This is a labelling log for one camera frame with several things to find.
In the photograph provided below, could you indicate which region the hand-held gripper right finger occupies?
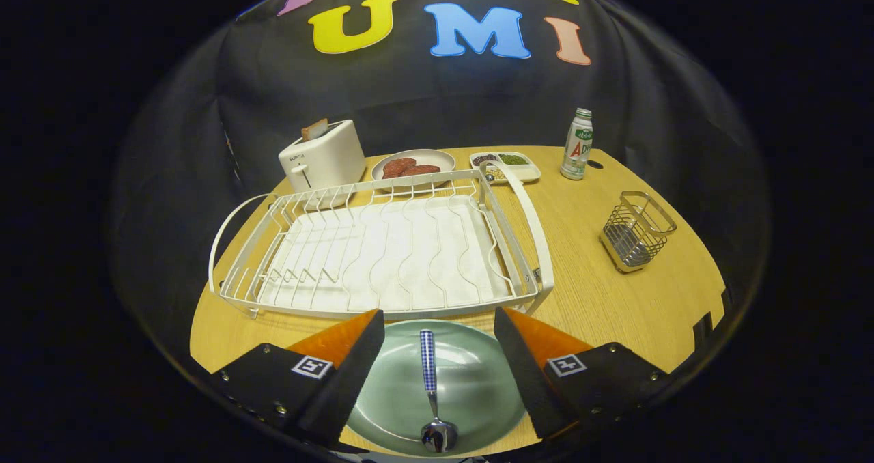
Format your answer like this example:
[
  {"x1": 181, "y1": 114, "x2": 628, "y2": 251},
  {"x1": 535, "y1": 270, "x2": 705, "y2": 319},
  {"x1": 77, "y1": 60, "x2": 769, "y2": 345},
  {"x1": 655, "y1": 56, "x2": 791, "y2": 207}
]
[{"x1": 493, "y1": 306, "x2": 673, "y2": 443}]

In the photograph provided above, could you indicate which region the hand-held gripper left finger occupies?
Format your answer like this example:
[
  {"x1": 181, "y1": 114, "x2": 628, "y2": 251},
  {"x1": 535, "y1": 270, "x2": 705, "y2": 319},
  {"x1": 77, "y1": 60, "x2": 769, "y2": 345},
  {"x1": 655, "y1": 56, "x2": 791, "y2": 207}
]
[{"x1": 208, "y1": 309, "x2": 386, "y2": 450}]

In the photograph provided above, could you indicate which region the light green plate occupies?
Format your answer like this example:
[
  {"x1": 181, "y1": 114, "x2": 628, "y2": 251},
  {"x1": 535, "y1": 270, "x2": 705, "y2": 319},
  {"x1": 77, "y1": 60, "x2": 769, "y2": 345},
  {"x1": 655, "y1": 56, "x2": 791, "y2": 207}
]
[{"x1": 345, "y1": 318, "x2": 528, "y2": 458}]

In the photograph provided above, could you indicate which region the blue checkered handle spoon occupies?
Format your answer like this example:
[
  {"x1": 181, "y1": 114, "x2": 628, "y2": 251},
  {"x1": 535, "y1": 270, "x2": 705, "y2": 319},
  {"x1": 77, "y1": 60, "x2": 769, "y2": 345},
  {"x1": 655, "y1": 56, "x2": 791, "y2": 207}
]
[{"x1": 419, "y1": 329, "x2": 460, "y2": 454}]

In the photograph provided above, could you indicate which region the white wire dish rack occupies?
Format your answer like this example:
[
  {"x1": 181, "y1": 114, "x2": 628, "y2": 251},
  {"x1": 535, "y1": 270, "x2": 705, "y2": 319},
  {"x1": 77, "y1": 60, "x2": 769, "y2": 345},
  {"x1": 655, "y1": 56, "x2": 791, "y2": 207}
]
[{"x1": 208, "y1": 161, "x2": 555, "y2": 322}]

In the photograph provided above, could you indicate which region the metal wire basket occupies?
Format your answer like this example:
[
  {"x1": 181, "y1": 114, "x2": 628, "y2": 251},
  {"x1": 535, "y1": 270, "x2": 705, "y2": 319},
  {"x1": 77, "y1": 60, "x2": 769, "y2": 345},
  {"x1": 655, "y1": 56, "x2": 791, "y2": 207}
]
[{"x1": 600, "y1": 191, "x2": 678, "y2": 274}]

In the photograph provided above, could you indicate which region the beige round dish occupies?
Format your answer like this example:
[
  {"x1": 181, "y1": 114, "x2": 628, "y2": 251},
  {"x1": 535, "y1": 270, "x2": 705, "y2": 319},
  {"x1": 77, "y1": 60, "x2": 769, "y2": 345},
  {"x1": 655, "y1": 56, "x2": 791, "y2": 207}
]
[{"x1": 371, "y1": 149, "x2": 457, "y2": 191}]

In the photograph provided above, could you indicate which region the white divided snack tray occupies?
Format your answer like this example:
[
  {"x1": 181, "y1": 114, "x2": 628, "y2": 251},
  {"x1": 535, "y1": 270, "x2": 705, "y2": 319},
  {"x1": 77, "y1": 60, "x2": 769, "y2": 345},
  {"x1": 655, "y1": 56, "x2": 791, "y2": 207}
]
[{"x1": 470, "y1": 152, "x2": 542, "y2": 184}]

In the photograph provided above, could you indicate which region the white toaster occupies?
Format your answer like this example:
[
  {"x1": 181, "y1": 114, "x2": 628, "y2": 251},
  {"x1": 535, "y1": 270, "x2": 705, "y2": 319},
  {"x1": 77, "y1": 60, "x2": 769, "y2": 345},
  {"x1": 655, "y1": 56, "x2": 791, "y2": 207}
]
[{"x1": 279, "y1": 120, "x2": 367, "y2": 192}]

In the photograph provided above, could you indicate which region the white drink bottle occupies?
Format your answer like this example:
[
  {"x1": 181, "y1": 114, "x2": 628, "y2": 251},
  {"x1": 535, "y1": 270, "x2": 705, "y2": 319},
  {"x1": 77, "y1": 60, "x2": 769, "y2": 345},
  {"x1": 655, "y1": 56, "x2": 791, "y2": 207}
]
[{"x1": 560, "y1": 108, "x2": 594, "y2": 181}]

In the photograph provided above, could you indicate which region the black backdrop cloth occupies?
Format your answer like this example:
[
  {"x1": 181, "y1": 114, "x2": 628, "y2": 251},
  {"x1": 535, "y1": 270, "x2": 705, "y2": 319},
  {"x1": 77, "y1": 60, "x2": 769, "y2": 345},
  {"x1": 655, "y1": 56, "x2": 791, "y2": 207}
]
[{"x1": 113, "y1": 0, "x2": 769, "y2": 395}]

